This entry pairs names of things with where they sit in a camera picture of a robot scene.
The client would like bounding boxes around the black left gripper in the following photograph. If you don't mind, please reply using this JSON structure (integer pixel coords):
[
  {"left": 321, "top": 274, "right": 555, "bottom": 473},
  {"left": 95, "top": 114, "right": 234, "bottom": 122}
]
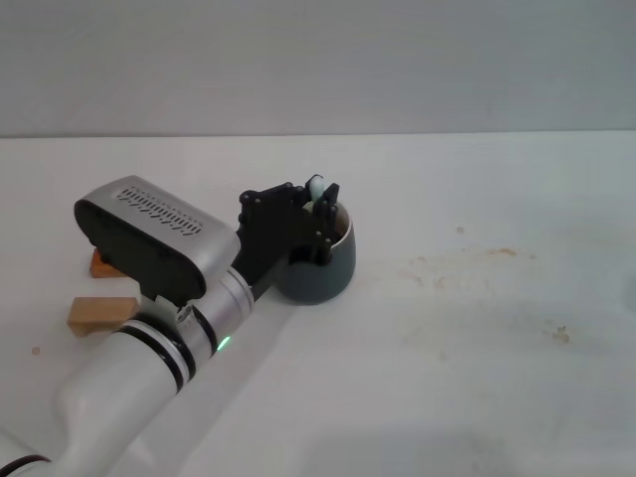
[{"left": 231, "top": 173, "right": 342, "bottom": 299}]

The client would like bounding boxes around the grey ceramic cup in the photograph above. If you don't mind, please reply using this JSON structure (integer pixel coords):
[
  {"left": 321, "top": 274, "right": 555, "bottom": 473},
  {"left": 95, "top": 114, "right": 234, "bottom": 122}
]
[{"left": 275, "top": 201, "right": 358, "bottom": 305}]

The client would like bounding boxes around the reddish brown wooden block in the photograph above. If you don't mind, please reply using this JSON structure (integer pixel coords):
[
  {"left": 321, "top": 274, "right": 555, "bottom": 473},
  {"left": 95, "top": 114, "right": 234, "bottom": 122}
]
[{"left": 88, "top": 247, "right": 125, "bottom": 279}]

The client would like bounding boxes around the light tan wooden block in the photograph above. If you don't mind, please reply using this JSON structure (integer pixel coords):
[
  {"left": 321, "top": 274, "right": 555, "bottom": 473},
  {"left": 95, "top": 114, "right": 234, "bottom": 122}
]
[{"left": 68, "top": 296, "right": 140, "bottom": 339}]

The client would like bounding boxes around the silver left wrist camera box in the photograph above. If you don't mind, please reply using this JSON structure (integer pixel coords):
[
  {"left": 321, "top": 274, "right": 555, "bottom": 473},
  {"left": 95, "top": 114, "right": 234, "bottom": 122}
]
[{"left": 74, "top": 174, "right": 241, "bottom": 304}]

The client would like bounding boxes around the red black arm cable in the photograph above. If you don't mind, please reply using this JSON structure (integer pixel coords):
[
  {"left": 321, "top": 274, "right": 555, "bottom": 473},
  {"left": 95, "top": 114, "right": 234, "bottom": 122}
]
[{"left": 0, "top": 454, "right": 54, "bottom": 471}]

